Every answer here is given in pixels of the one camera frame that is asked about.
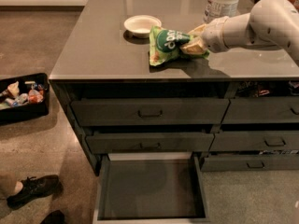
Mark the middle right drawer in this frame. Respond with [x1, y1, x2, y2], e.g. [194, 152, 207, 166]
[210, 131, 299, 152]

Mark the middle left drawer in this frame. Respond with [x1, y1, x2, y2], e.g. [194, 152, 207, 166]
[86, 132, 214, 154]

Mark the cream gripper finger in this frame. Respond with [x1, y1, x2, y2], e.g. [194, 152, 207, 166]
[180, 36, 207, 55]
[189, 23, 206, 36]

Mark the dark kitchen island cabinet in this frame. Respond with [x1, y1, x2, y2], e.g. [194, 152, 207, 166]
[50, 0, 299, 174]

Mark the white wipes canister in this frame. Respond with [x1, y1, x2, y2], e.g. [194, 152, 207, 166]
[204, 0, 239, 23]

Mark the black shoe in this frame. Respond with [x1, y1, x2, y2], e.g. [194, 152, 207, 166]
[7, 175, 61, 210]
[40, 210, 64, 224]

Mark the bottom right drawer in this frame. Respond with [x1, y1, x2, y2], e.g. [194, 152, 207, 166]
[201, 155, 299, 172]

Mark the person's leg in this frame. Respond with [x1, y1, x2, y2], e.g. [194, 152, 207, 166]
[0, 173, 23, 200]

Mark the top left drawer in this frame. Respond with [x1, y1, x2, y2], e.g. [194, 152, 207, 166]
[71, 98, 229, 126]

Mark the white bowl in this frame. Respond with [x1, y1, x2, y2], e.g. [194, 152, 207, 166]
[124, 15, 162, 38]

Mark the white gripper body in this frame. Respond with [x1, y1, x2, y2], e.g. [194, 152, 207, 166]
[202, 16, 228, 53]

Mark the black bin of snacks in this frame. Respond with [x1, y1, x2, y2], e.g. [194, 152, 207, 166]
[0, 73, 50, 124]

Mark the green rice chip bag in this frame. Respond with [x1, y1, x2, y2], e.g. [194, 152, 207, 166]
[149, 26, 209, 66]

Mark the open bottom left drawer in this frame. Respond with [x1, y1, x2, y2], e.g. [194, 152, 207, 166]
[93, 153, 210, 224]

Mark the top right drawer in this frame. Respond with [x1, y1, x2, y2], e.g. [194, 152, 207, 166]
[222, 97, 299, 124]

